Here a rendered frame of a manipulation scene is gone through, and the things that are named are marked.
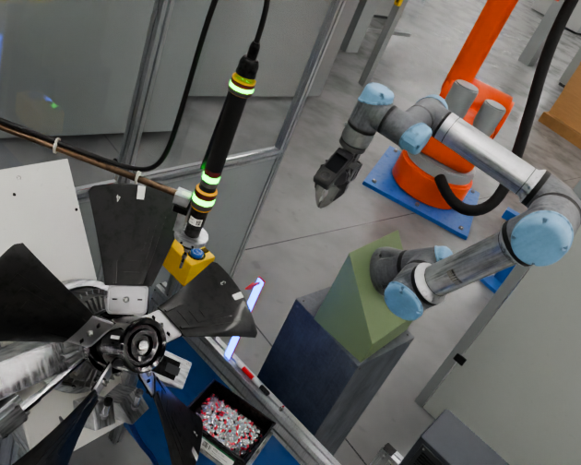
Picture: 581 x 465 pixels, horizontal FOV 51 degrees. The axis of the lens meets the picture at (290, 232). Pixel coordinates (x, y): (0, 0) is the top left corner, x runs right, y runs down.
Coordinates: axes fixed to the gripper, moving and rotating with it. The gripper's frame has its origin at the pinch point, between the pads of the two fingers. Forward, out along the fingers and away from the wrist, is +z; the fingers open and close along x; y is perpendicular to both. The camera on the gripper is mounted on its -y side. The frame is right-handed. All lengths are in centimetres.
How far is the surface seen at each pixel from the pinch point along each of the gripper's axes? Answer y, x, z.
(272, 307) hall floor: 111, 29, 146
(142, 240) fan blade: -45.5, 19.8, 5.5
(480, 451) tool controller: -23, -66, 14
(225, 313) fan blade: -31.1, 0.0, 22.3
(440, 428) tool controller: -24, -57, 15
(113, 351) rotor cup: -63, 7, 18
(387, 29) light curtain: 508, 168, 95
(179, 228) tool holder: -49, 10, -7
